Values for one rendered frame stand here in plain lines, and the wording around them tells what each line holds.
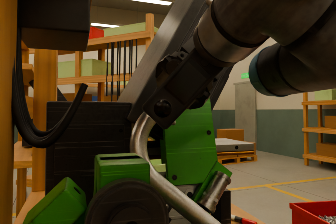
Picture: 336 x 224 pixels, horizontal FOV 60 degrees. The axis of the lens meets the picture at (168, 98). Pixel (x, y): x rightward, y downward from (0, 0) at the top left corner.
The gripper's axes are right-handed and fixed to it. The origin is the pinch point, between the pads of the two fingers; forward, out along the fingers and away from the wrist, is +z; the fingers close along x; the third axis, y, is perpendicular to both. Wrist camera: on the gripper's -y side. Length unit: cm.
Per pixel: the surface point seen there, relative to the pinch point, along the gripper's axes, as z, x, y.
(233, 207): 44, -40, 8
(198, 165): 8.9, -14.1, -2.1
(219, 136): 609, -148, 309
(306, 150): 485, -293, 370
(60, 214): -18.6, -0.5, -24.5
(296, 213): 35, -54, 18
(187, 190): 10.6, -15.7, -7.1
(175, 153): 8.8, -8.7, -3.6
